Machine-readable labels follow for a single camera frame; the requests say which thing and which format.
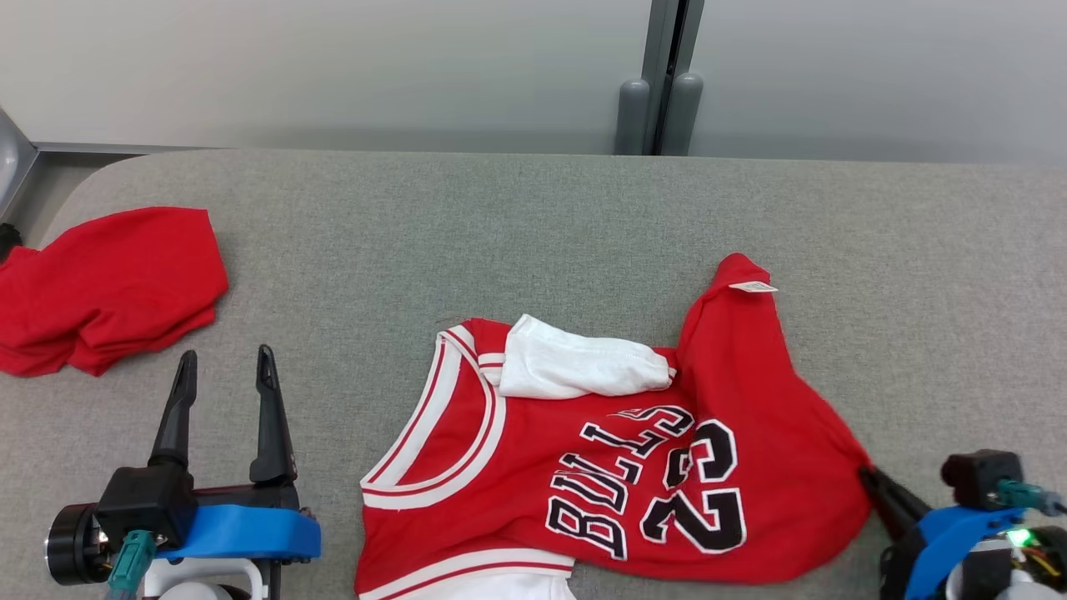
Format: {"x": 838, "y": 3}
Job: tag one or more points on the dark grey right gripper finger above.
{"x": 896, "y": 521}
{"x": 896, "y": 493}

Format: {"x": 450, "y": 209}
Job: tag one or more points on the grey metal partition post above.
{"x": 667, "y": 42}

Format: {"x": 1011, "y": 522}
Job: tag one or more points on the grey cylindrical post cap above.
{"x": 683, "y": 117}
{"x": 633, "y": 117}

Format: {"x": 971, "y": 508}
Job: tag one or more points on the teal right camera connector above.
{"x": 1029, "y": 497}

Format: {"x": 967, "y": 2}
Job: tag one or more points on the teal left camera connector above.
{"x": 132, "y": 567}

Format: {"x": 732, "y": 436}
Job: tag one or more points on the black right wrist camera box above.
{"x": 979, "y": 479}

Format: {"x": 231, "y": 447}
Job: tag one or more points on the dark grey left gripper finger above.
{"x": 271, "y": 425}
{"x": 175, "y": 417}

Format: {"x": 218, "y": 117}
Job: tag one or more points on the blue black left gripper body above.
{"x": 242, "y": 533}

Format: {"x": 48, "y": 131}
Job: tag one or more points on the teal camera connector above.
{"x": 1029, "y": 497}
{"x": 132, "y": 567}

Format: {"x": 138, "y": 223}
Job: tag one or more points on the black caster wheel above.
{"x": 8, "y": 240}

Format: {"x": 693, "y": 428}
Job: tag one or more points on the red Bulls basketball jersey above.
{"x": 750, "y": 417}

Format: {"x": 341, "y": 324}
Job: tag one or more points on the grey metal baseboard rail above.
{"x": 17, "y": 158}

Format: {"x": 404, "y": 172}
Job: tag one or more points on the red shorts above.
{"x": 108, "y": 283}

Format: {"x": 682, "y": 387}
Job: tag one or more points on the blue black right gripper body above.
{"x": 942, "y": 550}

